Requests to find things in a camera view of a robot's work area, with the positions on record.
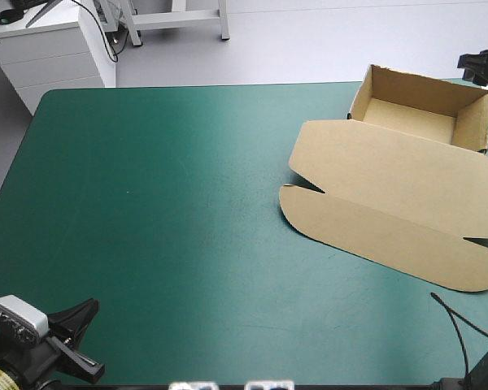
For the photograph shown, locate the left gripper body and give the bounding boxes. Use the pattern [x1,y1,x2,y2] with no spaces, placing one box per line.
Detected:
[0,323,72,386]

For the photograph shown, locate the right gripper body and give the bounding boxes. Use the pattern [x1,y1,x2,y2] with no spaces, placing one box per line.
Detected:
[456,49,488,93]

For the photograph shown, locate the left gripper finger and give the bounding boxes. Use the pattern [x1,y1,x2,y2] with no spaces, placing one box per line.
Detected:
[47,298,101,347]
[50,336,107,384]

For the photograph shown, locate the brown cardboard box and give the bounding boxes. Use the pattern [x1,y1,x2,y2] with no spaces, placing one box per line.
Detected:
[278,63,488,293]

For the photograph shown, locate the white drawer cabinet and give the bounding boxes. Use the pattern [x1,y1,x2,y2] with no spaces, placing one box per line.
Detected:
[0,0,117,117]

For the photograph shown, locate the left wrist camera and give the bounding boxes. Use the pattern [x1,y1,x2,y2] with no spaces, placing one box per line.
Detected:
[0,295,50,347]

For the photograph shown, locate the black floor cable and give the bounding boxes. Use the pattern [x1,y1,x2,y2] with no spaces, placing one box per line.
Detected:
[69,0,130,63]

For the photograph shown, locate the white metal table frame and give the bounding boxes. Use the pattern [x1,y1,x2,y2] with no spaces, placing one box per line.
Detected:
[120,0,232,47]

